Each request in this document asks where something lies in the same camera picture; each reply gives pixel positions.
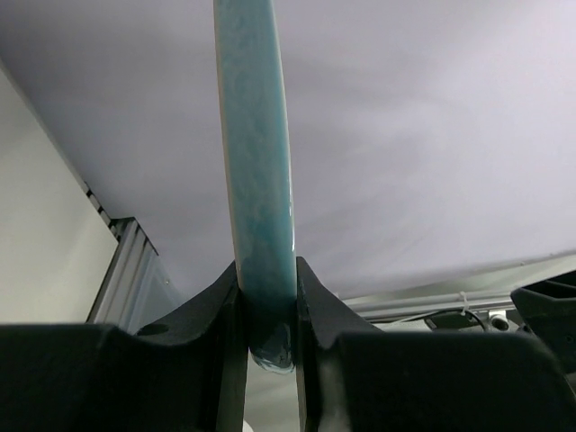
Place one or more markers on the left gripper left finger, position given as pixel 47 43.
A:
pixel 184 372

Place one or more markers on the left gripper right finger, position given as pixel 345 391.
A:
pixel 352 376

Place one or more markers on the blue cream plate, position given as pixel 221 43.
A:
pixel 256 145

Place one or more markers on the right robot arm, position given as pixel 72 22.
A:
pixel 548 308

